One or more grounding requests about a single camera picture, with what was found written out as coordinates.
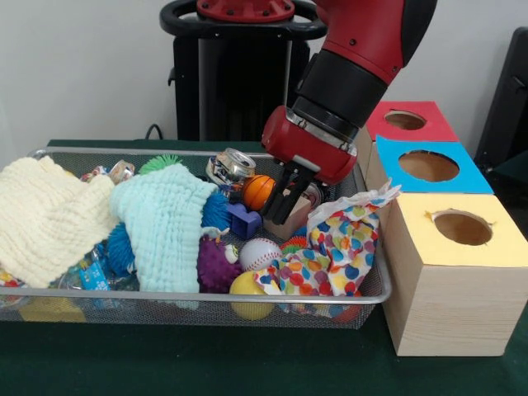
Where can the black stand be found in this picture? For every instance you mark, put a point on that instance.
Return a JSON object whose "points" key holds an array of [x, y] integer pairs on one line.
{"points": [[507, 103]]}

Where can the plain wooden cube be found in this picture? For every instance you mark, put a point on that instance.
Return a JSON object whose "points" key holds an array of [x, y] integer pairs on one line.
{"points": [[297, 218]]}

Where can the dark green table cloth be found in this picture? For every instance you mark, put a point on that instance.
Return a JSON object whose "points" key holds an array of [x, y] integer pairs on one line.
{"points": [[206, 363], [515, 165]]}

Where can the wooden box with three holes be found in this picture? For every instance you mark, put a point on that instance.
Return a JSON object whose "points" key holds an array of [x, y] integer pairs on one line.
{"points": [[449, 313]]}

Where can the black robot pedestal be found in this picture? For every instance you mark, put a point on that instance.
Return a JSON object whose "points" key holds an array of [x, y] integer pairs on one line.
{"points": [[231, 90]]}

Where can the crushed silver can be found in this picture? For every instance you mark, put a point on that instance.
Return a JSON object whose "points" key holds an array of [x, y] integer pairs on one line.
{"points": [[231, 165]]}

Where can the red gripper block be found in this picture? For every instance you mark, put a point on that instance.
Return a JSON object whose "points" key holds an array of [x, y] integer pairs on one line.
{"points": [[307, 146]]}

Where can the purple toy block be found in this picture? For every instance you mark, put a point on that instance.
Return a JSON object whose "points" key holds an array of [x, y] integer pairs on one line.
{"points": [[243, 220]]}

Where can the mint waffle cloth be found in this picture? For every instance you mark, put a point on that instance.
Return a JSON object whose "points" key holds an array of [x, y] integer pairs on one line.
{"points": [[165, 222]]}

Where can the shallow silver mesh bin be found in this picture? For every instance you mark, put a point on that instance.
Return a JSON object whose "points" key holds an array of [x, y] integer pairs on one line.
{"points": [[123, 315]]}

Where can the white baseball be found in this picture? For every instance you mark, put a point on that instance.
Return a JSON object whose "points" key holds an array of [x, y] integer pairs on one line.
{"points": [[260, 253]]}

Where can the yellow ball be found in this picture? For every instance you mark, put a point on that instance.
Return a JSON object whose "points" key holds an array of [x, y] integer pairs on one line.
{"points": [[243, 288]]}

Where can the small orange basketball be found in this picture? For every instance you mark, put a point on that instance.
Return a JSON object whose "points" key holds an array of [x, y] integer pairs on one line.
{"points": [[256, 191]]}

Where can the polka dot paper napkin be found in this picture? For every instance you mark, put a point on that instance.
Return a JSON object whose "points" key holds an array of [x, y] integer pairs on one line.
{"points": [[338, 251]]}

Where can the cream waffle cloth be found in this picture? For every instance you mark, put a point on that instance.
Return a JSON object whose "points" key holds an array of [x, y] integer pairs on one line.
{"points": [[45, 218]]}

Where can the purple spiky toy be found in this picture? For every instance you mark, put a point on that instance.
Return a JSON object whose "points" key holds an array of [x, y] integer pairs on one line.
{"points": [[214, 268]]}

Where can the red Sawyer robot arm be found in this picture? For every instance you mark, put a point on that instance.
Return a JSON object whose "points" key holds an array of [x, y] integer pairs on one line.
{"points": [[363, 53]]}

